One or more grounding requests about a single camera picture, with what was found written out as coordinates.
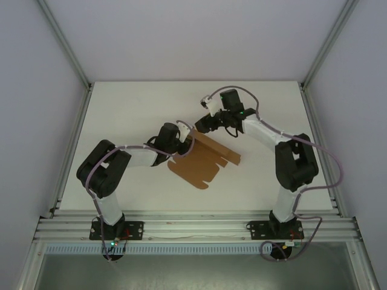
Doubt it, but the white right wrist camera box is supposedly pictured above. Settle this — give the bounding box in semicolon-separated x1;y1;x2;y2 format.
199;94;219;117

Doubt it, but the aluminium mounting rail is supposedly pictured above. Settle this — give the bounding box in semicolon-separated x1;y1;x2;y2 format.
33;210;362;242

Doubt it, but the brown cardboard box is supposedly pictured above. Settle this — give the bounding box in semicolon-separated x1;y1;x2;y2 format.
166;129;242;190

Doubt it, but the grey metal sheet panel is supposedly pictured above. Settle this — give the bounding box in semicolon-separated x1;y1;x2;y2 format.
33;254;363;290

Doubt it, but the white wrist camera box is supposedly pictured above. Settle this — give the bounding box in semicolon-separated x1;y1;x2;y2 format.
177;120;194;141
199;94;219;117

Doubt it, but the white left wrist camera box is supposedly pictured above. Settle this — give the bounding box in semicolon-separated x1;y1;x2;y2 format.
177;120;194;141

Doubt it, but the aluminium table side rail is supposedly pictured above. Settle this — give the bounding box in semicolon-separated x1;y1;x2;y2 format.
49;86;93;218
299;84;345;217

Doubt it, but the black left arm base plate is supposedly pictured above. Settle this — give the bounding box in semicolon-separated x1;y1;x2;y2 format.
89;221;145;241

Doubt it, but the slotted grey cable duct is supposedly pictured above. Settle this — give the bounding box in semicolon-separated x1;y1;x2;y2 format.
45;245;273;255

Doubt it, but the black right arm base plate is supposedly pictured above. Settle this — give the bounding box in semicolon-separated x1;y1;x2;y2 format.
246;220;304;241

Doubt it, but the aluminium frame post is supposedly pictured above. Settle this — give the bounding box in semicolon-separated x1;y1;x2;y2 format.
301;0;357;89
36;0;92;89

